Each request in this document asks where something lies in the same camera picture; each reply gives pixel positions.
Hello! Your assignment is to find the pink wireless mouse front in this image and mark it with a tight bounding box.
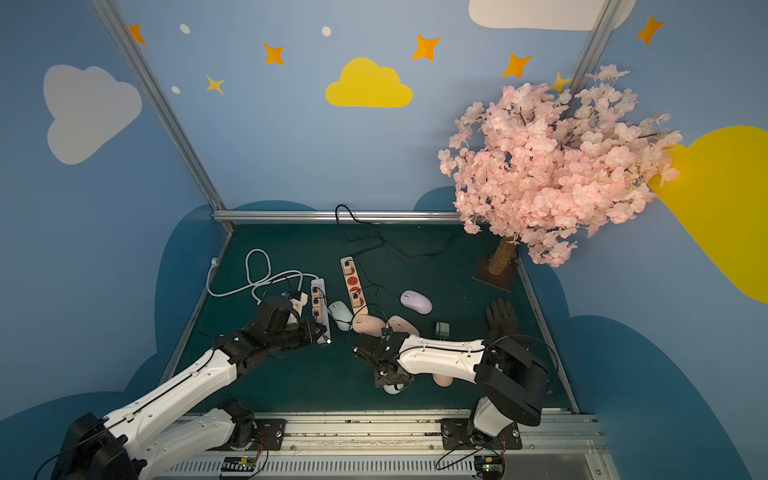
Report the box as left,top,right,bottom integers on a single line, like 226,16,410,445
352,314,387,338

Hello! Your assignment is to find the pink wireless mouse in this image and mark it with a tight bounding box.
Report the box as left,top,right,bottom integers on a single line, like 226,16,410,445
432,374,454,388
352,314,387,338

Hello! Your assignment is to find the light blue wireless mouse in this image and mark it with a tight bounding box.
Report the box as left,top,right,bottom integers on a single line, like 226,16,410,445
383,384,406,395

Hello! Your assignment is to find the white power strip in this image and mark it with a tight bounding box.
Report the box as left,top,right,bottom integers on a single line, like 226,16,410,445
310,278,332,345

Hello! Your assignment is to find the green USB charger plug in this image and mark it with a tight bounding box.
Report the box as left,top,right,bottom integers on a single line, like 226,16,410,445
435,322,450,340

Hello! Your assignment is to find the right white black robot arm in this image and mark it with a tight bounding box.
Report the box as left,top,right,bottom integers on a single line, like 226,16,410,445
353,332,548,440

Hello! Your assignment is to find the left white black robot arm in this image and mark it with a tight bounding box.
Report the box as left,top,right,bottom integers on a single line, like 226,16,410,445
51,319,326,479

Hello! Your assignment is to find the beige wooden power strip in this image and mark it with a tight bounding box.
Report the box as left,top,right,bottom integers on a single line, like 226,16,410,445
340,256,368,315

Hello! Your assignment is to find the black green work glove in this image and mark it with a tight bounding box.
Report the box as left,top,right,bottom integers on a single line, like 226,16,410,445
485,298,524,343

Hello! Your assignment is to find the green circuit board left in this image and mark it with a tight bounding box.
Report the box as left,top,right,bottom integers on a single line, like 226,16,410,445
218,456,258,479

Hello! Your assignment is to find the green circuit board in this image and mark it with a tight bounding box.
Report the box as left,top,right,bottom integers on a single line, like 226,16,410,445
218,456,258,479
473,455,505,480

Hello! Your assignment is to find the green circuit board right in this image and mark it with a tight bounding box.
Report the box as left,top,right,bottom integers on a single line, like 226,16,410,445
473,455,505,480

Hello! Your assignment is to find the pink cherry blossom tree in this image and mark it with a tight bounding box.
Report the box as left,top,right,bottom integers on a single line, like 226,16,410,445
438,65,682,285

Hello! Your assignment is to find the peach wireless mouse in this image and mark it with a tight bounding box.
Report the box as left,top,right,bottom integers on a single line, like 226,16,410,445
388,315,420,336

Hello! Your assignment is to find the light green wireless mouse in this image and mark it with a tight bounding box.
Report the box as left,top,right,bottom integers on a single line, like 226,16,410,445
328,301,354,332

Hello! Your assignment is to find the purple wireless mouse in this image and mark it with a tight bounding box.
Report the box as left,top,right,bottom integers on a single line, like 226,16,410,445
400,290,433,315

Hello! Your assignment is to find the white power cable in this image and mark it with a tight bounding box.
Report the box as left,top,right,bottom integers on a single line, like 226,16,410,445
205,248,319,304

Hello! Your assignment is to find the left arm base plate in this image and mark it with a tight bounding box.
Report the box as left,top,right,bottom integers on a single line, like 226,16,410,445
228,418,287,451

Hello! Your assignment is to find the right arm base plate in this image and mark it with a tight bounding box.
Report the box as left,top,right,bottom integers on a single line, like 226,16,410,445
440,418,523,450

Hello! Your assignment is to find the black power cable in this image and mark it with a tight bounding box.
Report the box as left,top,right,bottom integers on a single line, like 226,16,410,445
334,203,499,263

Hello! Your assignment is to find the aluminium back frame bar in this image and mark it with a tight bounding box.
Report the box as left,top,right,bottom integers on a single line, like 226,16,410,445
213,208,460,224

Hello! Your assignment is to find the aluminium front rail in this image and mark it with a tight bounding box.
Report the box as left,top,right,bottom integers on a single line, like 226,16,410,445
152,410,619,479

